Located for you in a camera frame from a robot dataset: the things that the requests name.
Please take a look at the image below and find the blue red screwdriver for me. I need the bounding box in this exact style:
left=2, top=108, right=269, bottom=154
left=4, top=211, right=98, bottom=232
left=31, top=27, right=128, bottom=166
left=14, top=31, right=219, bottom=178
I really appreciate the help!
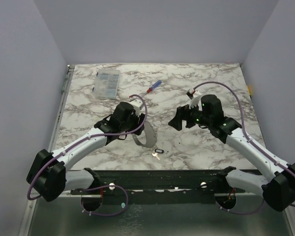
left=141, top=80, right=162, bottom=97

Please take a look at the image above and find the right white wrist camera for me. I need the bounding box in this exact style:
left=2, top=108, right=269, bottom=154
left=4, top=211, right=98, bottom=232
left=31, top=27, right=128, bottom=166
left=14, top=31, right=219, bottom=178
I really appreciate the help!
left=187, top=88, right=202, bottom=109

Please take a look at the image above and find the aluminium side rail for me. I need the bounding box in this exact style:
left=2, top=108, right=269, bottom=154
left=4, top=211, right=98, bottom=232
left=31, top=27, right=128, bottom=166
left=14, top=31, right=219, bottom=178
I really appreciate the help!
left=47, top=65, right=75, bottom=151

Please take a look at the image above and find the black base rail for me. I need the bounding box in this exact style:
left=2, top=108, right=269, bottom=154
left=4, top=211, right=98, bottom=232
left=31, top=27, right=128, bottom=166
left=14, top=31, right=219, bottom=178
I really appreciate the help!
left=71, top=170, right=232, bottom=205

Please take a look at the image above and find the clear plastic organizer box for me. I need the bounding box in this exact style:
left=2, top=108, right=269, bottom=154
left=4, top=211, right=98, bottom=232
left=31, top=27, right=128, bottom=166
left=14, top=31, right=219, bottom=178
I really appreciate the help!
left=92, top=69, right=121, bottom=99

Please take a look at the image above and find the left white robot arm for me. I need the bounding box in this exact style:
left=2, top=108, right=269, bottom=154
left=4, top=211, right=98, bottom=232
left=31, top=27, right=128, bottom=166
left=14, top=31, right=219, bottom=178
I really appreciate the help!
left=26, top=99, right=147, bottom=202

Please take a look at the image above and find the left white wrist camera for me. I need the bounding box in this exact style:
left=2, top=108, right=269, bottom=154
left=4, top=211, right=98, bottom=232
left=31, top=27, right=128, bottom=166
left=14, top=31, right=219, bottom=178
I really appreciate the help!
left=129, top=97, right=144, bottom=117

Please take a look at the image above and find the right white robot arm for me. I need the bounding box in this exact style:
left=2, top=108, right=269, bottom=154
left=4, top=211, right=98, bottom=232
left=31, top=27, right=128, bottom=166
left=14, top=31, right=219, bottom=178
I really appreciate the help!
left=169, top=94, right=295, bottom=211

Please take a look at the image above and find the black key tag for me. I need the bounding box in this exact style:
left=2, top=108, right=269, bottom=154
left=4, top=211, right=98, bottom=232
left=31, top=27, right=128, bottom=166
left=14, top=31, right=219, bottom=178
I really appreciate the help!
left=155, top=148, right=165, bottom=153

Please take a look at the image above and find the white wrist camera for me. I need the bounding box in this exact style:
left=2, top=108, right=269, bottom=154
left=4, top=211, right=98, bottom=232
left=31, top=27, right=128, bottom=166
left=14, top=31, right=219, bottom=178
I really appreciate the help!
left=187, top=88, right=202, bottom=109
left=129, top=97, right=144, bottom=117

